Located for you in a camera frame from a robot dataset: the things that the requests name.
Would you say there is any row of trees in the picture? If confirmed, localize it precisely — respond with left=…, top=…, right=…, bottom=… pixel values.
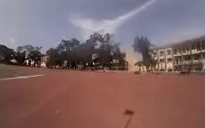
left=0, top=32, right=129, bottom=72

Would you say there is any red running track surface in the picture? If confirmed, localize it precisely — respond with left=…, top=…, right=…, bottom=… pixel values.
left=0, top=68, right=205, bottom=128

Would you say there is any single tall tree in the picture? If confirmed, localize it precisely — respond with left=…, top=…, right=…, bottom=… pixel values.
left=132, top=35, right=157, bottom=73

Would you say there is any multi-storey pale building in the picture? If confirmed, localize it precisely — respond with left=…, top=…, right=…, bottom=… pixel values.
left=149, top=33, right=205, bottom=73

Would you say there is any grey ground stretch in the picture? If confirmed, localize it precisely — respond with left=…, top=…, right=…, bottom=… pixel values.
left=0, top=63, right=59, bottom=81

